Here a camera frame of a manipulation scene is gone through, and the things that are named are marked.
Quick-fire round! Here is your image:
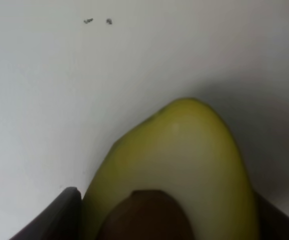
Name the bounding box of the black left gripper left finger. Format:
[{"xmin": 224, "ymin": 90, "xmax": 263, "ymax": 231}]
[{"xmin": 11, "ymin": 187, "xmax": 82, "ymax": 240}]

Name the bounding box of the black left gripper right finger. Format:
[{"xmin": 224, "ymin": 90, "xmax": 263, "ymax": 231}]
[{"xmin": 255, "ymin": 192, "xmax": 289, "ymax": 240}]

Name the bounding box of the halved avocado with pit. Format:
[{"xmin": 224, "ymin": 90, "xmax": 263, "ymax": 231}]
[{"xmin": 80, "ymin": 98, "xmax": 260, "ymax": 240}]

